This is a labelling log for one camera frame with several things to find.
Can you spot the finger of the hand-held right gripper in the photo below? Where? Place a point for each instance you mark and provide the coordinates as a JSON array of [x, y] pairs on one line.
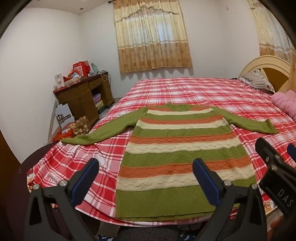
[[291, 150], [266, 150]]

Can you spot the beige patterned side curtain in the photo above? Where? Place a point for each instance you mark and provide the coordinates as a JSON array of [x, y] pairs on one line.
[[270, 30]]

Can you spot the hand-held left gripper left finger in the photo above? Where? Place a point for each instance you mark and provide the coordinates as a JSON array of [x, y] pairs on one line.
[[84, 183]]

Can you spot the beige patterned window curtain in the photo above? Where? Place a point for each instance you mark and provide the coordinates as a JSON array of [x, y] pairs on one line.
[[150, 34]]

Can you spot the printed bed sheet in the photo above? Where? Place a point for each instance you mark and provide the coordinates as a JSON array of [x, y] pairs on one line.
[[271, 206]]

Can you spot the white paper bag black print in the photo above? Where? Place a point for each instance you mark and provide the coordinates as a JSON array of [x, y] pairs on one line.
[[63, 115]]

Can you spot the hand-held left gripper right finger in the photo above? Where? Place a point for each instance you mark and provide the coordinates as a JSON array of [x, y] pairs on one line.
[[205, 183]]

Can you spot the person's right hand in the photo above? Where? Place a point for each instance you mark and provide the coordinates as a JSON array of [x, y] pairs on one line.
[[276, 226]]

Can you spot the pale plastic bottles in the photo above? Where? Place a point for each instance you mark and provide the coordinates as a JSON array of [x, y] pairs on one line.
[[93, 67]]

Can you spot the white box with red print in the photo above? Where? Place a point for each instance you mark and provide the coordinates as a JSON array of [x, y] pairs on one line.
[[59, 80]]

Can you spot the brown wooden desk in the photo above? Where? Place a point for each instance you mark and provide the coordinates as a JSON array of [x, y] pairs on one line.
[[76, 97]]

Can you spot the dark wooden footboard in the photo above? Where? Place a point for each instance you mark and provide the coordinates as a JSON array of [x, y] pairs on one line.
[[22, 171]]

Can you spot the red gift box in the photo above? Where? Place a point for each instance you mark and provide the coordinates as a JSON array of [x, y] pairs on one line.
[[81, 67]]

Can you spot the flat orange white box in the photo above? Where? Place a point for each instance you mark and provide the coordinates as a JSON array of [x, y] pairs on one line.
[[71, 82]]

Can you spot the boxes inside desk shelf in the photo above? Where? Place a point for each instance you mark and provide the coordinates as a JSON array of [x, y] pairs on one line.
[[98, 100]]

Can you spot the cream arched headboard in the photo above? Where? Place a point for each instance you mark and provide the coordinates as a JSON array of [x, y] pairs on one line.
[[272, 61]]

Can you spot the striped pillow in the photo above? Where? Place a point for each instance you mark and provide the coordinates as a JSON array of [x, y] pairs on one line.
[[256, 80]]

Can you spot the red white plaid blanket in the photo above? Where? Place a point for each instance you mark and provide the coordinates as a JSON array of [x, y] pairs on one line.
[[185, 92]]

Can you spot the pink quilt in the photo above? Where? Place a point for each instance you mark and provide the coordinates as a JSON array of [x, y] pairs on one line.
[[285, 102]]

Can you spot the red plastic bag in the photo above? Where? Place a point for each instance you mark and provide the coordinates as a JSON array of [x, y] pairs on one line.
[[64, 135]]

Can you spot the green orange cream striped sweater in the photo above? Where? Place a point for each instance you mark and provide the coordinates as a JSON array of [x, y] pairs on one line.
[[180, 150]]

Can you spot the gold patterned gift bag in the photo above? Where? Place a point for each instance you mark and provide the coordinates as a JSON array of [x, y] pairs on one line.
[[81, 126]]

